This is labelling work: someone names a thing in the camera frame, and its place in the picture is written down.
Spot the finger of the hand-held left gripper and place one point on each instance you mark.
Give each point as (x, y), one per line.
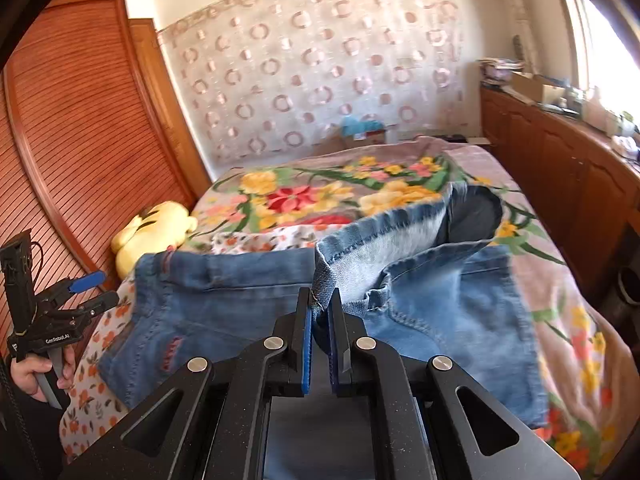
(100, 302)
(87, 281)

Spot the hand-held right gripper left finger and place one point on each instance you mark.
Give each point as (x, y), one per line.
(306, 360)

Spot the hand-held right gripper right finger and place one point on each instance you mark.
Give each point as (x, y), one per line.
(335, 360)

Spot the blue denim pants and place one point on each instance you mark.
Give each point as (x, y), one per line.
(225, 285)

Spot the person's left forearm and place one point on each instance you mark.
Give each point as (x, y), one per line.
(30, 435)

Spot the person's left hand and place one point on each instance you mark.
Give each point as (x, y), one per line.
(25, 375)

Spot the yellow plush toy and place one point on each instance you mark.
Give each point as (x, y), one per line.
(145, 230)

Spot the orange fruit print bedsheet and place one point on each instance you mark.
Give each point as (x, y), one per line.
(85, 400)

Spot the wooden slatted wardrobe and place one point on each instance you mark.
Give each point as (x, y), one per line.
(85, 125)

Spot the floral blanket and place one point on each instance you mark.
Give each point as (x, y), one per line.
(310, 185)

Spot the cardboard box with blue cloth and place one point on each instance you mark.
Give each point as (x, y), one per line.
(362, 132)

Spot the low wooden cabinet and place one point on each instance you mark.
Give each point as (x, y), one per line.
(560, 170)

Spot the pile of papers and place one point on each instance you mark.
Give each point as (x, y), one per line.
(500, 71)

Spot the open cardboard box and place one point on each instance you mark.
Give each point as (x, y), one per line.
(537, 87)

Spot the pale window curtain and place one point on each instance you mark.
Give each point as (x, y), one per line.
(512, 10)

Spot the window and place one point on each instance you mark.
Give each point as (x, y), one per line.
(600, 40)

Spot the circle pattern wall cloth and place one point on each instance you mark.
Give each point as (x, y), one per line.
(310, 60)

